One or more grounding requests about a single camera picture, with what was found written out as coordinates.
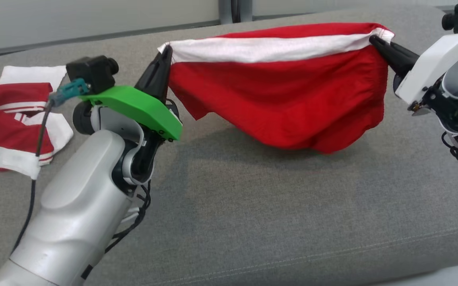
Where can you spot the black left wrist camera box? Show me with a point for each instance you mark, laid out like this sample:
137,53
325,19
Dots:
92,73

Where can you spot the grey partition post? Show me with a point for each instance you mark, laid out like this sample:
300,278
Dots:
235,10

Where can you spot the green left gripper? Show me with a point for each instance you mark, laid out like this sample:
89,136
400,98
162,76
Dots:
141,107

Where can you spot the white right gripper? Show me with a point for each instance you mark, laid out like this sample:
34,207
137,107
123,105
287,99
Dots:
435,63

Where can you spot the grey fabric sofa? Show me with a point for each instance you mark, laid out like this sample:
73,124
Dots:
253,198

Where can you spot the red t-shirt white sleeves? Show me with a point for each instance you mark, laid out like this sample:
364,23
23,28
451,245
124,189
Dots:
10,131

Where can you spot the red shorts white waistband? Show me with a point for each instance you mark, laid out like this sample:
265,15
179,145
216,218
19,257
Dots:
284,99

